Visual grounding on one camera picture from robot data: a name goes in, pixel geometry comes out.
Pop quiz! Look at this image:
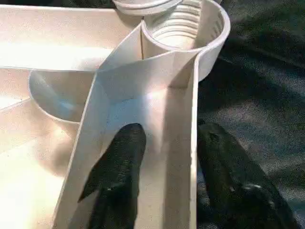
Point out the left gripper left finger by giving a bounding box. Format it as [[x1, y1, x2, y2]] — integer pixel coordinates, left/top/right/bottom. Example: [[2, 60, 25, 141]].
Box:
[[78, 123, 147, 229]]

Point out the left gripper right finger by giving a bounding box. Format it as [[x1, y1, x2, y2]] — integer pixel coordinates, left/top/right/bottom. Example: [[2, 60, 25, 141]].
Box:
[[197, 118, 300, 229]]

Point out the white plastic table top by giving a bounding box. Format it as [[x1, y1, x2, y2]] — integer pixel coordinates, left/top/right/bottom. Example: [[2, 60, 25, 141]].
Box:
[[0, 0, 231, 229]]

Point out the white plastic table leg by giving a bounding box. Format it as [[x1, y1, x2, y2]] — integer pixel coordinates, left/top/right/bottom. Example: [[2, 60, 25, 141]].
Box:
[[112, 0, 183, 17]]

